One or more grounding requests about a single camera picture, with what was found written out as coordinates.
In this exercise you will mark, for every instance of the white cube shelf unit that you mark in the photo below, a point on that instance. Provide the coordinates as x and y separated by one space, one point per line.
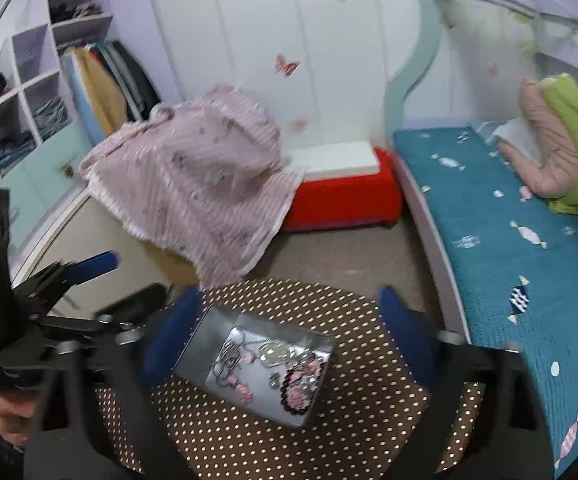
34 55

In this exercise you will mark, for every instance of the pink striped blanket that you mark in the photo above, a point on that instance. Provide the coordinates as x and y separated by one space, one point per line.
199 180

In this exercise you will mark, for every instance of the small pink butterfly sticker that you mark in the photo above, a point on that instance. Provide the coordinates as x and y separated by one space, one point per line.
299 125

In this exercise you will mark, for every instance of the person's left hand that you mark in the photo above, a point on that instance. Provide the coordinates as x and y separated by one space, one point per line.
4 417

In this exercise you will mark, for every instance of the white pillow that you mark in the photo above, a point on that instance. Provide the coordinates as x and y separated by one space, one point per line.
506 137

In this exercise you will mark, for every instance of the pink oval brooch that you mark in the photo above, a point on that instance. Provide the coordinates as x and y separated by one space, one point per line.
296 396

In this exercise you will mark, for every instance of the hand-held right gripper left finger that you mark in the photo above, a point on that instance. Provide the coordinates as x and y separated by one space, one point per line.
169 340

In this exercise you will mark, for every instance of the brown polka dot tablecloth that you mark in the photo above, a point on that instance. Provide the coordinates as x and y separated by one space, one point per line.
369 410

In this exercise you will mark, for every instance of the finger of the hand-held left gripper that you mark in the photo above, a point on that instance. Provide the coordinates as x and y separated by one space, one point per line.
139 302
96 263

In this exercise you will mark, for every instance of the dark metal tin box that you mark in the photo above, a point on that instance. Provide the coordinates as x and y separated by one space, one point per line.
204 350

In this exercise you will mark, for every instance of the pale grey pendant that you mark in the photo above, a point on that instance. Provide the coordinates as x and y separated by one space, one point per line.
275 354

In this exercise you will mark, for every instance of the blue patterned bed mattress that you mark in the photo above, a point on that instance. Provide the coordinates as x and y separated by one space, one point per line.
494 260

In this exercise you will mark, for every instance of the pink butterfly wall sticker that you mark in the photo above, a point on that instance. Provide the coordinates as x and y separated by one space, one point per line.
287 65

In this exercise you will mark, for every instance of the red box with white lid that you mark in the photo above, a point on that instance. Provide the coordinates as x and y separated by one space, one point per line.
349 195

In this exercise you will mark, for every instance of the hanging clothes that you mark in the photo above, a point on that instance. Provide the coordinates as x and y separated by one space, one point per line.
114 85

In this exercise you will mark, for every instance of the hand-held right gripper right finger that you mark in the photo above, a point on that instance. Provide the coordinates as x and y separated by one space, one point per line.
409 340

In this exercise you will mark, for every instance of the teal bunk bed frame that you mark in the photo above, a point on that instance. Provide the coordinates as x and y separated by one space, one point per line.
426 20

